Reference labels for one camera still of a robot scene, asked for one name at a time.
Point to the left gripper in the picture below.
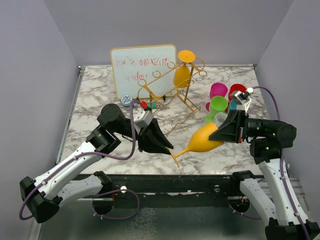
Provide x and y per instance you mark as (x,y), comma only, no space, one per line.
(153,132)

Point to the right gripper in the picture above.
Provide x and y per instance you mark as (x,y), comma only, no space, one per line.
(234,128)

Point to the clear wine glass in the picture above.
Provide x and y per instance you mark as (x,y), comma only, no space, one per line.
(219,118)

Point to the teal wine glass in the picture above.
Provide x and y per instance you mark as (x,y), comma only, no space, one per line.
(232,105)

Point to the green wine glass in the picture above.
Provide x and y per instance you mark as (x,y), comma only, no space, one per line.
(218,104)

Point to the orange wine glass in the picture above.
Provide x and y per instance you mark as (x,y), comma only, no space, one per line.
(182,73)
(200,142)

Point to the pink wine glass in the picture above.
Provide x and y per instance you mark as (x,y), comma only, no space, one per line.
(218,89)

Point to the red wine glass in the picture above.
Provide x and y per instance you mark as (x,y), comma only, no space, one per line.
(233,88)

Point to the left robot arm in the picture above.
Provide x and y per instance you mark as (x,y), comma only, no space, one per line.
(116,137)

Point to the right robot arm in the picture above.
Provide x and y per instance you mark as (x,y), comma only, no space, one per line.
(281,212)

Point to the blue white small can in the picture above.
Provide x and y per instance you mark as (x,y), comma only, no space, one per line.
(126,101)

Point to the yellow framed whiteboard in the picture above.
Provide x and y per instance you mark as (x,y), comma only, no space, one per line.
(132,65)

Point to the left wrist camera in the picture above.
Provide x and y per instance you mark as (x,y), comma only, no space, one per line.
(143,116)

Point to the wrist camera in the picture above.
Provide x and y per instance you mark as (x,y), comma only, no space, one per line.
(243,99)
(143,116)

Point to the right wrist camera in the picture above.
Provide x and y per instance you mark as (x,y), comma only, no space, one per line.
(243,99)

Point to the gold wire glass rack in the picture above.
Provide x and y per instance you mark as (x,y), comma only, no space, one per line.
(197,67)

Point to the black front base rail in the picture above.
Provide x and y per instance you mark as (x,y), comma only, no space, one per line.
(174,191)

